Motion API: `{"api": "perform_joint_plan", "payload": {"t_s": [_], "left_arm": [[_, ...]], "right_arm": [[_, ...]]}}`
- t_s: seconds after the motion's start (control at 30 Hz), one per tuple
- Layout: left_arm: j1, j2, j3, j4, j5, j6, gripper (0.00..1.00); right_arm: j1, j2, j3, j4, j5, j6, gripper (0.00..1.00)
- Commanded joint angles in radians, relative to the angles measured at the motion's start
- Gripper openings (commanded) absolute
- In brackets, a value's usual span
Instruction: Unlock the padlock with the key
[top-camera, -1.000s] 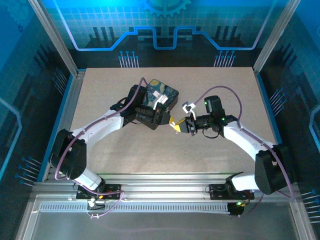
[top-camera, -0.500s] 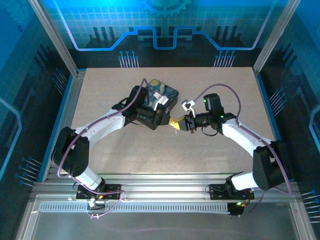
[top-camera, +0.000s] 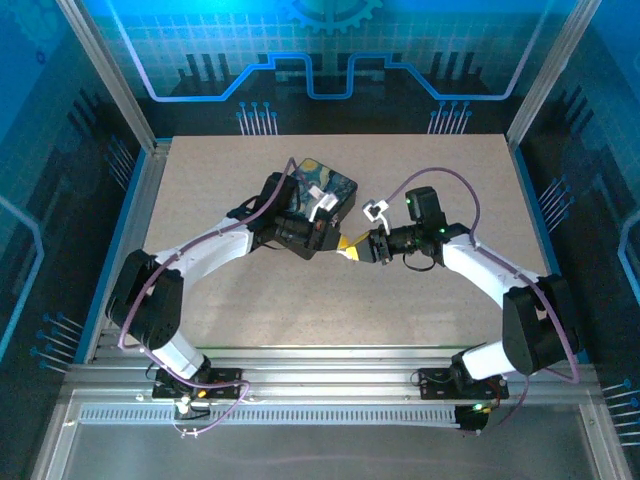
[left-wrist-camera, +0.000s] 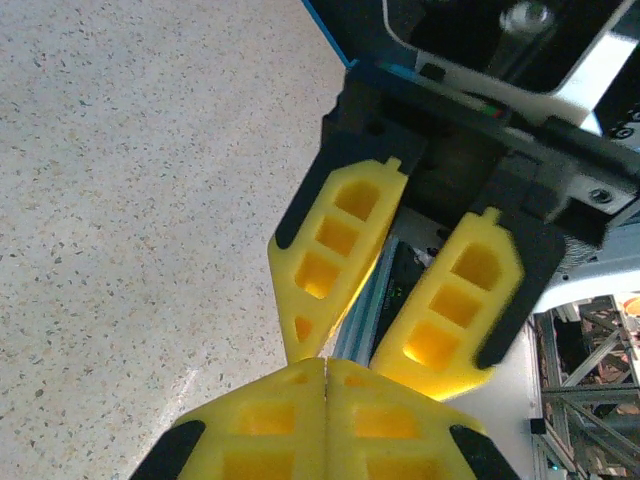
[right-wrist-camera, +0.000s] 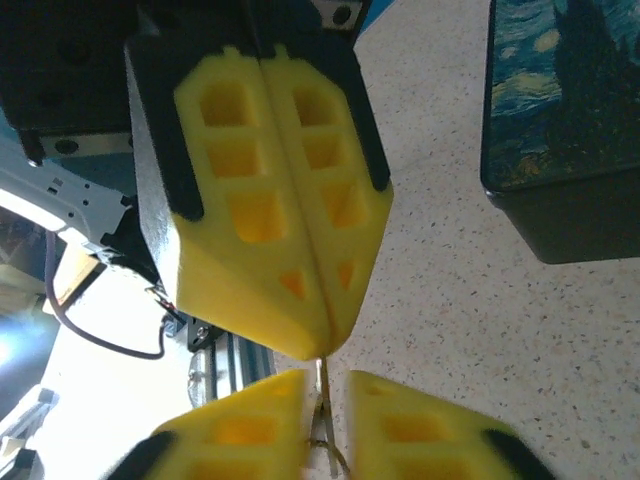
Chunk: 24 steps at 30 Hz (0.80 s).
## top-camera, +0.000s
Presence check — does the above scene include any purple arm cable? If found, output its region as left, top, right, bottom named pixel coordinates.
left=118, top=156, right=251, bottom=439
left=385, top=167, right=581, bottom=435

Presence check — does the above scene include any aluminium side rail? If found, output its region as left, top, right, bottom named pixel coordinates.
left=82, top=141, right=174, bottom=364

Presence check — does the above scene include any small black controller box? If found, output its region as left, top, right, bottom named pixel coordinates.
left=454, top=403, right=491, bottom=437

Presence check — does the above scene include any clear acrylic panel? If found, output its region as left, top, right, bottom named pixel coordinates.
left=59, top=424, right=601, bottom=480

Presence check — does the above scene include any slotted grey cable duct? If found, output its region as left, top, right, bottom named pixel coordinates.
left=78, top=403, right=464, bottom=427

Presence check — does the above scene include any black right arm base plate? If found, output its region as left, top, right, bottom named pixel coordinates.
left=417, top=367, right=511, bottom=401

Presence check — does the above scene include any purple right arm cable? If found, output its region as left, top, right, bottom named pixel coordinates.
left=385, top=167, right=581, bottom=435

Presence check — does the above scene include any black box with painted lid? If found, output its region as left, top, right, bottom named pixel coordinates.
left=291, top=157, right=359, bottom=229

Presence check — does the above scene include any aluminium mounting rail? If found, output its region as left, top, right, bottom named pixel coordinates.
left=62, top=347, right=601, bottom=404

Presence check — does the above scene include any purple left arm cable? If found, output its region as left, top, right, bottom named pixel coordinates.
left=118, top=156, right=251, bottom=439

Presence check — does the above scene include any blue table edge strip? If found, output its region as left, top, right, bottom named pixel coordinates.
left=510, top=144, right=592, bottom=365
left=73, top=147, right=151, bottom=364

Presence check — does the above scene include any aluminium frame post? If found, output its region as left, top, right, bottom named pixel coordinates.
left=55, top=0, right=157, bottom=151
left=505, top=0, right=604, bottom=149

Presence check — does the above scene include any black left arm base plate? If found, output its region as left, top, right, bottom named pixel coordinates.
left=151, top=368, right=245, bottom=401

